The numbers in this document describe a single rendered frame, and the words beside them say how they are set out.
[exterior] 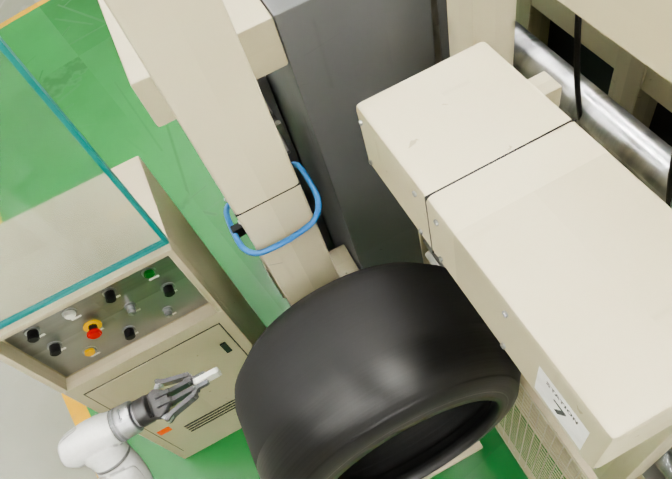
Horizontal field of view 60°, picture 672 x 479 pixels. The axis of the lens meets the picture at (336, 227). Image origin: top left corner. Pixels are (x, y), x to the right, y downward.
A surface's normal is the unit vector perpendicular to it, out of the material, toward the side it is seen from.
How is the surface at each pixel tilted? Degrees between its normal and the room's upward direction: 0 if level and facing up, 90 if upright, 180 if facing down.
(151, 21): 90
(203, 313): 0
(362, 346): 1
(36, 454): 0
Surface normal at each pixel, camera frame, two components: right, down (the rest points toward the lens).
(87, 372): -0.21, -0.55
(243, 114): 0.42, 0.69
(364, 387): -0.15, -0.31
